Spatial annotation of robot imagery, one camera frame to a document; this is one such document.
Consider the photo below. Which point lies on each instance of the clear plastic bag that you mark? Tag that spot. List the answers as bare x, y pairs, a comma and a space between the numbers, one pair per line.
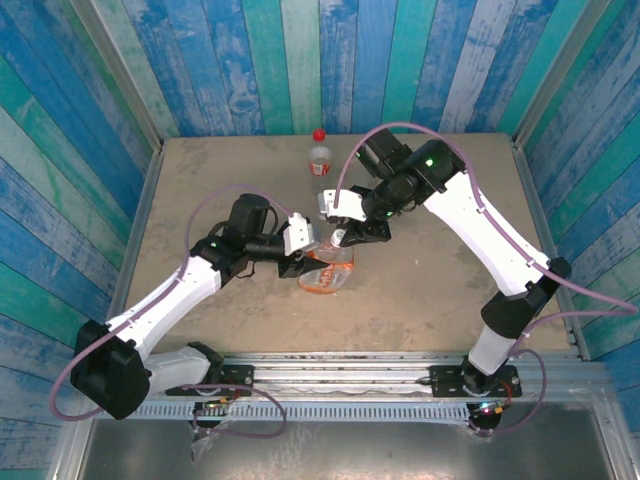
202, 442

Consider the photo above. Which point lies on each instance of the aluminium frame post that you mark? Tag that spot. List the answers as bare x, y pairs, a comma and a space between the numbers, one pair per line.
555, 75
120, 75

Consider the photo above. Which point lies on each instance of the clear bottle red label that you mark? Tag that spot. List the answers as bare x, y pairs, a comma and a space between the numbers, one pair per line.
320, 167

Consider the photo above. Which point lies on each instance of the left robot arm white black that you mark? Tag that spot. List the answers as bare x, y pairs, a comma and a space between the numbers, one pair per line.
165, 305

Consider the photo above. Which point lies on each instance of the steel sheet panel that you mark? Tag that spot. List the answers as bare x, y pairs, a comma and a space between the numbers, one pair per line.
350, 450

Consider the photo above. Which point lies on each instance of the aluminium front rail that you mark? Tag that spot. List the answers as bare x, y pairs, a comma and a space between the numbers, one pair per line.
340, 375

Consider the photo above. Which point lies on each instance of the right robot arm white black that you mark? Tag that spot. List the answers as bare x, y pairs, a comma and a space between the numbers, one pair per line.
480, 235

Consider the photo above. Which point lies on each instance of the clear bottle orange label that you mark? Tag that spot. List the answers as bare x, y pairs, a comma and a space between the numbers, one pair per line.
325, 280

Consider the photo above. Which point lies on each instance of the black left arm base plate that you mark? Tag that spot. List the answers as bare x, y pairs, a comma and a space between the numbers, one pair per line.
240, 375

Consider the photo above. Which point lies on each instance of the small control circuit board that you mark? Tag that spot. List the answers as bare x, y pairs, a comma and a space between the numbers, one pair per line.
490, 407
215, 402

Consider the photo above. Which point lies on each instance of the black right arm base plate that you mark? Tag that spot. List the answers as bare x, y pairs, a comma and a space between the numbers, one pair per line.
445, 382

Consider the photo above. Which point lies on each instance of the red bottle cap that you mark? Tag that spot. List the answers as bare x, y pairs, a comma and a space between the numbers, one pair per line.
319, 134

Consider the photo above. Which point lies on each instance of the aluminium side rail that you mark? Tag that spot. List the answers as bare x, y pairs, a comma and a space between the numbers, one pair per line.
135, 225
545, 225

